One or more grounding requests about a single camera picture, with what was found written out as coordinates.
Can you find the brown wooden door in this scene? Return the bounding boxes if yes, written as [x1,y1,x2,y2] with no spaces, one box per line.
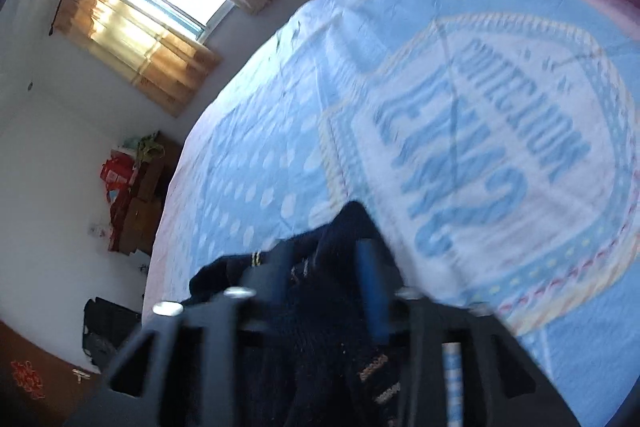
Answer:
[0,318,103,427]

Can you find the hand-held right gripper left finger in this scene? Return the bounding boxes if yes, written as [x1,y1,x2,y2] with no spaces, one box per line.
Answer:
[65,239,321,427]

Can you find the large black bag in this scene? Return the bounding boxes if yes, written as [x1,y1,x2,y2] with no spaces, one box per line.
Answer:
[82,297,144,370]

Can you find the blue pink printed bedsheet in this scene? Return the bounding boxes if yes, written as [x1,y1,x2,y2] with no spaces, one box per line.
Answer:
[141,0,640,427]

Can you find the navy patterned knit sweater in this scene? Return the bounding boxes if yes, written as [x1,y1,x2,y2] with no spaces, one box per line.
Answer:
[189,201,405,427]

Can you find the green cloth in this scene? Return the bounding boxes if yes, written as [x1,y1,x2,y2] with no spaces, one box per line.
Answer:
[134,132,166,160]

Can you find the red gift box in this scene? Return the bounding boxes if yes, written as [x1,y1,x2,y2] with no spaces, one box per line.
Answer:
[101,149,137,188]

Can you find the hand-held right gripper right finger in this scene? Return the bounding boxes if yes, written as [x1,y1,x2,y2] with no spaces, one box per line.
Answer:
[352,237,568,427]

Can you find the brown wooden desk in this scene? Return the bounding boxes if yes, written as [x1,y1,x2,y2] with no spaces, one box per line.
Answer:
[107,132,183,258]

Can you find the red knot ornament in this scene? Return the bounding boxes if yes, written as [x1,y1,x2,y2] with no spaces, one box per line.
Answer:
[10,359,49,401]

